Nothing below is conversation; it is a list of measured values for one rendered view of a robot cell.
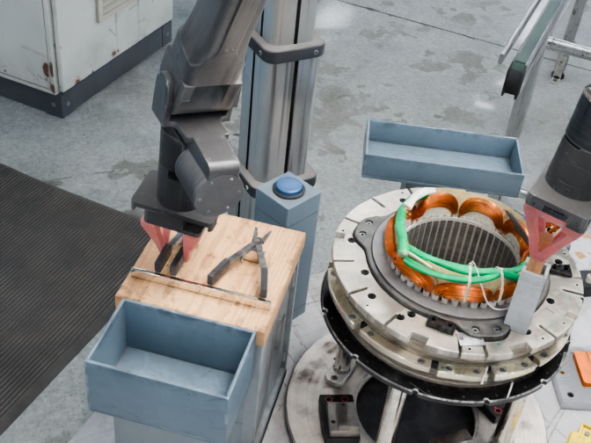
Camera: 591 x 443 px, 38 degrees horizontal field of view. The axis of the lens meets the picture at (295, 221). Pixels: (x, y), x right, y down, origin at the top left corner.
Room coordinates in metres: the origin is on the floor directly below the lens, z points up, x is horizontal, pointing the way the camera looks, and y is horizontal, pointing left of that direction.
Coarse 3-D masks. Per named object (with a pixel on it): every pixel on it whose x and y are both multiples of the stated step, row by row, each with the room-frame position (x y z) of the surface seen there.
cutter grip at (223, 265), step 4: (224, 260) 0.80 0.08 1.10; (228, 260) 0.80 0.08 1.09; (220, 264) 0.79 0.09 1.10; (224, 264) 0.79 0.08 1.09; (228, 264) 0.80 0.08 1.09; (216, 268) 0.78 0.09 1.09; (220, 268) 0.78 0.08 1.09; (224, 268) 0.79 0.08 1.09; (228, 268) 0.80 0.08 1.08; (212, 272) 0.77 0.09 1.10; (216, 272) 0.77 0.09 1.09; (220, 272) 0.78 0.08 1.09; (224, 272) 0.79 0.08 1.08; (208, 276) 0.77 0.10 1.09; (212, 276) 0.77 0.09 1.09; (216, 276) 0.77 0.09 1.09; (220, 276) 0.78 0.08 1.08; (208, 280) 0.77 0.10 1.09; (212, 280) 0.77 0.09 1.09; (216, 280) 0.77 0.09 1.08; (208, 284) 0.77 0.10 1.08; (212, 284) 0.77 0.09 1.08
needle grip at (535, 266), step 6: (540, 234) 0.75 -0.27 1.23; (546, 234) 0.75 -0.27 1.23; (540, 240) 0.74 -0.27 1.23; (546, 240) 0.74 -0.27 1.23; (540, 246) 0.74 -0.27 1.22; (546, 246) 0.74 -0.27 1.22; (528, 264) 0.74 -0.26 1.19; (534, 264) 0.74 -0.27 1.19; (540, 264) 0.74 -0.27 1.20; (528, 270) 0.74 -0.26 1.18; (534, 270) 0.74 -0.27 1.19; (540, 270) 0.74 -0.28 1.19
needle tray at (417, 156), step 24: (384, 120) 1.22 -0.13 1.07; (384, 144) 1.21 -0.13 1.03; (408, 144) 1.22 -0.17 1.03; (432, 144) 1.22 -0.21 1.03; (456, 144) 1.21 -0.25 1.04; (480, 144) 1.21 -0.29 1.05; (504, 144) 1.21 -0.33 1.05; (384, 168) 1.11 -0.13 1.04; (408, 168) 1.11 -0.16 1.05; (432, 168) 1.11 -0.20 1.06; (456, 168) 1.11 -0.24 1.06; (480, 168) 1.11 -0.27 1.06; (504, 168) 1.18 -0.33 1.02; (480, 192) 1.11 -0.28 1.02; (504, 192) 1.11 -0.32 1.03
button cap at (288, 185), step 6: (282, 180) 1.05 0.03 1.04; (288, 180) 1.05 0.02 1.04; (294, 180) 1.05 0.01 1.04; (276, 186) 1.04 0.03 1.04; (282, 186) 1.03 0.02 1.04; (288, 186) 1.04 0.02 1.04; (294, 186) 1.04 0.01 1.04; (300, 186) 1.04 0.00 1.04; (282, 192) 1.03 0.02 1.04; (288, 192) 1.02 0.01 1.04; (294, 192) 1.03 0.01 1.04; (300, 192) 1.03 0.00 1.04
